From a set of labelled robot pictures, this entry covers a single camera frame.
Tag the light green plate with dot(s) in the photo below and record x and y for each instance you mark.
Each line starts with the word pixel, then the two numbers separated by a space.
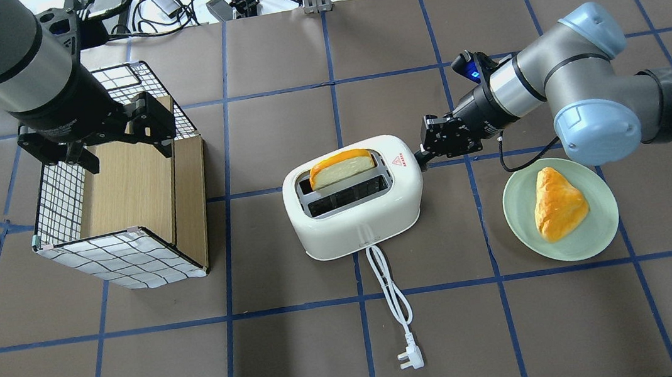
pixel 590 238

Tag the toast slice in toaster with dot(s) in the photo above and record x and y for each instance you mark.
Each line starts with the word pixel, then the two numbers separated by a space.
pixel 340 166

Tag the triangular golden bread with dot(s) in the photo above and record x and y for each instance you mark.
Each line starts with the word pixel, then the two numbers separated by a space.
pixel 559 207

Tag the checkered wire basket with wood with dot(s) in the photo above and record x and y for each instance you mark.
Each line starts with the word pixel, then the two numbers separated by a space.
pixel 141 221

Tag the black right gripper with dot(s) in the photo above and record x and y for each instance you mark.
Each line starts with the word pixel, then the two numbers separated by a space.
pixel 478 106

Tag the white toaster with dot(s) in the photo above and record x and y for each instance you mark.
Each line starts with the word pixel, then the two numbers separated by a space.
pixel 359 211

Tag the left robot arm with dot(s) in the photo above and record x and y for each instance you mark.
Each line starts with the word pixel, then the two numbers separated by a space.
pixel 37 54

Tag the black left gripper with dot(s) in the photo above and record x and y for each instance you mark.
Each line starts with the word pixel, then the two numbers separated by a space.
pixel 67 113

